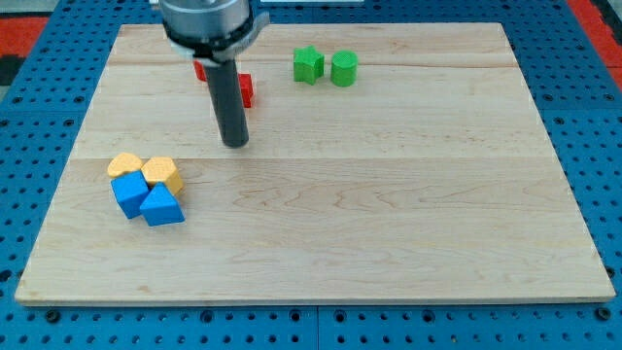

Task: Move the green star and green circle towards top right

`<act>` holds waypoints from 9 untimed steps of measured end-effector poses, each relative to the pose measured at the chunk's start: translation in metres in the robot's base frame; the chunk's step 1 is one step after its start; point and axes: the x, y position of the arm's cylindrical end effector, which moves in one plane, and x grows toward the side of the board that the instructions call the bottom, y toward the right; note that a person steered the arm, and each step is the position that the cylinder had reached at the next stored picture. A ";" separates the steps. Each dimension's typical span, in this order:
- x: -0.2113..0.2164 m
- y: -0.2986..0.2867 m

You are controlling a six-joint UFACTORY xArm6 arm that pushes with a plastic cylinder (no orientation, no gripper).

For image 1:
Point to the light wooden board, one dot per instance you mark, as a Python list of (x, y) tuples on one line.
[(430, 180)]

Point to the blue triangle block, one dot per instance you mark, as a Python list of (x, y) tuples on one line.
[(161, 207)]

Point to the yellow heart block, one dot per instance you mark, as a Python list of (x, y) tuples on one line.
[(123, 164)]

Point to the blue cube block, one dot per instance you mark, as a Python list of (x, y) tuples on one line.
[(130, 190)]

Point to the red small block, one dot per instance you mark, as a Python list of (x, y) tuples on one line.
[(199, 71)]

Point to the green cylinder block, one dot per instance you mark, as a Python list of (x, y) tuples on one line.
[(344, 65)]

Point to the red block behind rod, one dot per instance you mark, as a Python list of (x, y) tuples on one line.
[(247, 89)]

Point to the yellow hexagon block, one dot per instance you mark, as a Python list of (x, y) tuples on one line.
[(165, 171)]

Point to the green star block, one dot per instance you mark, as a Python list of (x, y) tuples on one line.
[(309, 65)]

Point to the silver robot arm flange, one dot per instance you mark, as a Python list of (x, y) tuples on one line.
[(211, 31)]

